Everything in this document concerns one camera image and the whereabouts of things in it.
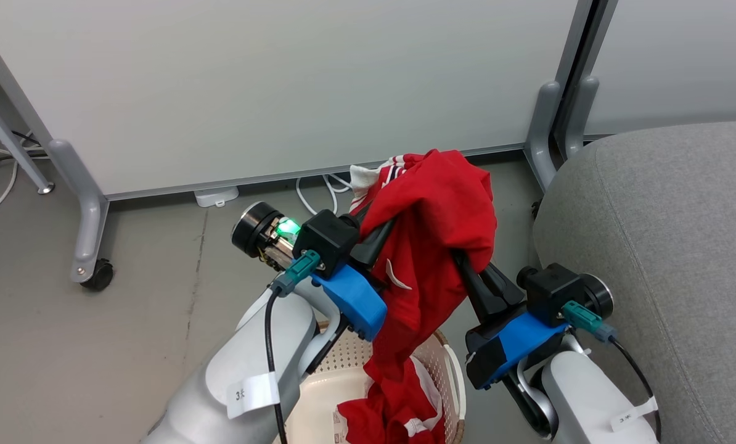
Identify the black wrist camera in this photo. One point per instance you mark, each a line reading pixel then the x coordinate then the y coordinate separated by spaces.
pixel 550 290
pixel 328 237

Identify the grey partition foot with caster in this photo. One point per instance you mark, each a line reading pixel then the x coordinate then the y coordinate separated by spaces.
pixel 90 228

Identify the printed paper basket label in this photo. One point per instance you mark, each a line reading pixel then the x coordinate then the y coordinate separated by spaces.
pixel 340 431

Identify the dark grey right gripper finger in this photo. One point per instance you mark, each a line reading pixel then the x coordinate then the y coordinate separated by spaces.
pixel 503 285
pixel 471 280

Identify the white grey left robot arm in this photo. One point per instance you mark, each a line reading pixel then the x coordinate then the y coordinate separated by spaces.
pixel 220 382

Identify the black caster wheel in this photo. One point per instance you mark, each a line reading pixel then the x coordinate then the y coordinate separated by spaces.
pixel 100 276

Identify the slanted grey metal leg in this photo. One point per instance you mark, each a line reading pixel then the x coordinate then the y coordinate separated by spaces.
pixel 10 142

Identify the grey fabric sofa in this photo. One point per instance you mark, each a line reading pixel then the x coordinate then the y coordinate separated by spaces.
pixel 682 246

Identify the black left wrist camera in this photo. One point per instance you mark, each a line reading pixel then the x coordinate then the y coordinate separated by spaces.
pixel 328 237

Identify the red white garment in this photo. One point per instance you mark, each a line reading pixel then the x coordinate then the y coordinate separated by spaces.
pixel 436 209

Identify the small white adapter box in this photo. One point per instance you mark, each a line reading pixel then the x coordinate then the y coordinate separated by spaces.
pixel 217 197

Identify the narrow white partition panel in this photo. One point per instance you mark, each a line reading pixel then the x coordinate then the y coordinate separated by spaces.
pixel 682 61

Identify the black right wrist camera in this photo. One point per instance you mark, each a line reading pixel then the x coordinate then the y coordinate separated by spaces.
pixel 550 290

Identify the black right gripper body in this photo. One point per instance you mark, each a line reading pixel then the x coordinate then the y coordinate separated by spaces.
pixel 485 361

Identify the wide white partition panel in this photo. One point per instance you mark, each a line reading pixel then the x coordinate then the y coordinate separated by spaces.
pixel 282 92

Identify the cream perforated laundry basket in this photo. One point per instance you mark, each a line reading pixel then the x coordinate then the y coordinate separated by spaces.
pixel 337 388

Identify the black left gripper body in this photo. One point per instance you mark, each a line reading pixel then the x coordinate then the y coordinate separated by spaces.
pixel 282 239

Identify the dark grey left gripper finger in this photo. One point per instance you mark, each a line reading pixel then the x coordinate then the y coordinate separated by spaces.
pixel 371 243
pixel 355 219

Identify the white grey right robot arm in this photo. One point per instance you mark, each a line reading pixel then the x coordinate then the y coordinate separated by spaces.
pixel 584 401

